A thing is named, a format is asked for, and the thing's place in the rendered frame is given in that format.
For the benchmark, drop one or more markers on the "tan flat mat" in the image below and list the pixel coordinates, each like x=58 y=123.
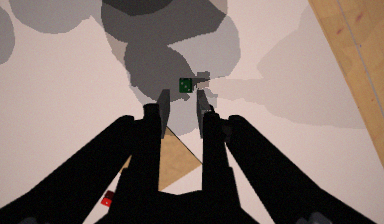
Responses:
x=176 y=160

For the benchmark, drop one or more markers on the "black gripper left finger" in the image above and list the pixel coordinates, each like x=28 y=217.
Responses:
x=71 y=191

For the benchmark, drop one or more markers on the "dark green die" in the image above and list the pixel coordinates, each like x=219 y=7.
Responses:
x=185 y=85

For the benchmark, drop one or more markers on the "red die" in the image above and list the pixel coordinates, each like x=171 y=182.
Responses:
x=107 y=198

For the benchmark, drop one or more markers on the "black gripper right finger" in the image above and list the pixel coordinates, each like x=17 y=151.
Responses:
x=286 y=192

